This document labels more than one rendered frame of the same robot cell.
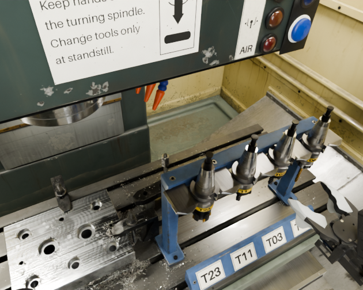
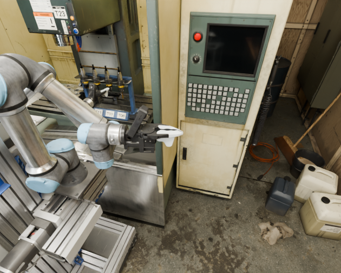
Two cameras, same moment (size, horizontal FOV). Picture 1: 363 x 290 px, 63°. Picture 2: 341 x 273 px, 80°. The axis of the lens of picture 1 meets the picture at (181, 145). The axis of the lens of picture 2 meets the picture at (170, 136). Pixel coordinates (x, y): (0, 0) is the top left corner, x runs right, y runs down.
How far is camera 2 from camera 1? 1.74 m
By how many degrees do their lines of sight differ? 33
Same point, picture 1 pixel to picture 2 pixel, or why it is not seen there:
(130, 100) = (124, 72)
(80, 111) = (60, 44)
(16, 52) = (34, 23)
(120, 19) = (44, 21)
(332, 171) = not seen: hidden behind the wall
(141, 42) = (47, 25)
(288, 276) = not seen: hidden behind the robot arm
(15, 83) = (34, 27)
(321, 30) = not seen: hidden behind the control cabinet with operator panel
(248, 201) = (122, 108)
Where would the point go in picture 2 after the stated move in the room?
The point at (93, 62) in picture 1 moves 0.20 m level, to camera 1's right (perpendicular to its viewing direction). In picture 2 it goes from (42, 27) to (53, 31)
